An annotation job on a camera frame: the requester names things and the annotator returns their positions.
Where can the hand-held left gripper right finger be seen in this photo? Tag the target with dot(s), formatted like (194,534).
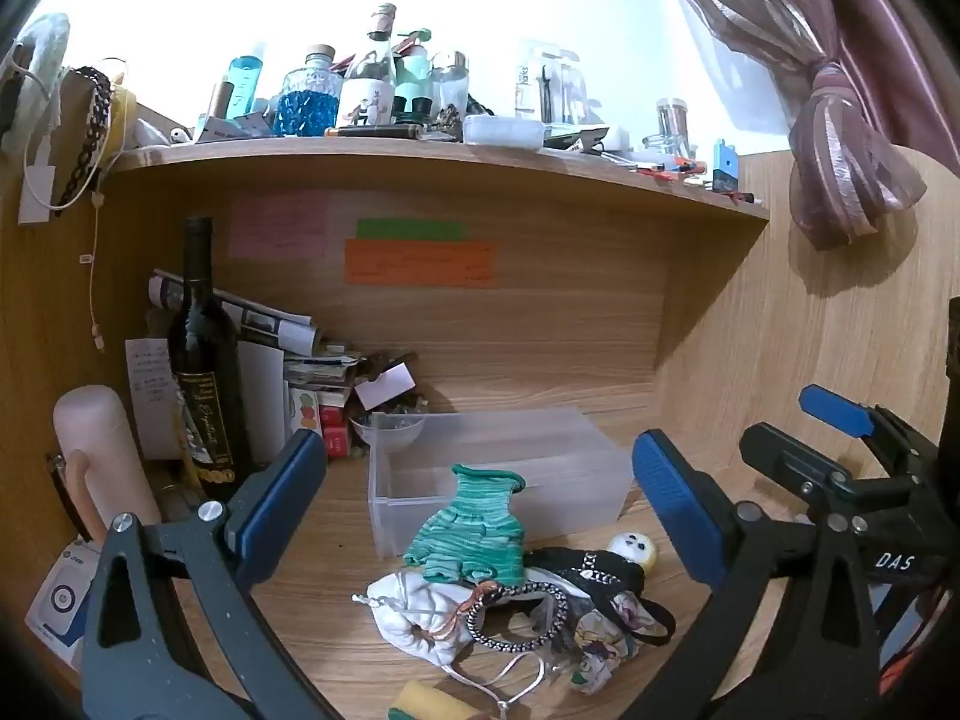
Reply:
(675,499)

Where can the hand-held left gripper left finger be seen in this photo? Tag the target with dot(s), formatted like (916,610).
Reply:
(281,491)

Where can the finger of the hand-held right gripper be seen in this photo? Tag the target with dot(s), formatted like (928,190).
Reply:
(787,461)
(832,405)

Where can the yellow white plush toy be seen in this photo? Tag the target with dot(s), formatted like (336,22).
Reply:
(634,547)

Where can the clear plastic box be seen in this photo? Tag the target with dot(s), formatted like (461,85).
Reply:
(540,457)

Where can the floral scrunchie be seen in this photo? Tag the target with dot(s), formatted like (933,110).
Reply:
(600,652)

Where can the green knit glove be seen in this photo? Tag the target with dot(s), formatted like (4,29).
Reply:
(472,532)

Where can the yellow sponge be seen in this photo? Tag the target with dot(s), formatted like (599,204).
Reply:
(435,705)

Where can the fruit sticker sheet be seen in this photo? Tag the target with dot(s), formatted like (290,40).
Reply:
(304,409)

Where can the white sheet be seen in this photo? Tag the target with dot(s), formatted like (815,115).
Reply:
(262,405)

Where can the pile of paper packets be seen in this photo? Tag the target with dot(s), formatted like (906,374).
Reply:
(322,375)

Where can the white card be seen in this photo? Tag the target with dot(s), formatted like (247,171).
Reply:
(384,388)

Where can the white handwritten paper note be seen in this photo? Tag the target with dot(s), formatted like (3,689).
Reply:
(150,390)

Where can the dark wine bottle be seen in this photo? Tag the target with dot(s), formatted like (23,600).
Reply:
(202,345)

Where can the rolled newspaper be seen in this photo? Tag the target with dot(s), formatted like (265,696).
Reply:
(262,319)

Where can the blue white box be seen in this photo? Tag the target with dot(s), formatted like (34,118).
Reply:
(64,600)

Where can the mauve striped curtain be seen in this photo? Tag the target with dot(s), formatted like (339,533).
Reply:
(840,150)

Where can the pink sticky note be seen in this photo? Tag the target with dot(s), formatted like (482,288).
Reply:
(277,229)

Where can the blue stamp block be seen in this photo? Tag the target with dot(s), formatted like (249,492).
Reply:
(724,165)

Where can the orange sticky note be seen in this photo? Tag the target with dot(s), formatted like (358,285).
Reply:
(420,264)

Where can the green sticky note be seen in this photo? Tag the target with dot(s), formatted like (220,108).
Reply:
(409,230)

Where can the glass jar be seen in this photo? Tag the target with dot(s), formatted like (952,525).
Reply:
(671,124)

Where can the wooden shelf board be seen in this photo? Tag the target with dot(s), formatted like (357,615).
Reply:
(375,154)

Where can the red white small box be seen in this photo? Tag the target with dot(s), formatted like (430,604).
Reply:
(232,127)

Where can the black pen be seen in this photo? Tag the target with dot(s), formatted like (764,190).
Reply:
(375,132)

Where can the faceted glass bottle blue liquid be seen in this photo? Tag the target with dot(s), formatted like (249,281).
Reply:
(304,109)

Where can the brown tube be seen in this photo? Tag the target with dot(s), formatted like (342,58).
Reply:
(220,101)

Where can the black ink bottles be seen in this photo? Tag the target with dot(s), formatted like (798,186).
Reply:
(412,109)

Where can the light blue tall bottle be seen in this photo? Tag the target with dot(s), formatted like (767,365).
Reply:
(244,86)

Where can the clear bottle white label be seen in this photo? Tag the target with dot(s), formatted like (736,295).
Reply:
(367,94)

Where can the white oblong container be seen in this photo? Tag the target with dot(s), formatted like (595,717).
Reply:
(502,130)

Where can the clear tool packaging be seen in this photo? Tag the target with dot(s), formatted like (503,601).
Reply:
(536,82)

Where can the green pump bottle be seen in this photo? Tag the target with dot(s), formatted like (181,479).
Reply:
(412,71)

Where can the small clear bottle silver cap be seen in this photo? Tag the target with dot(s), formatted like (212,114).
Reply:
(450,82)

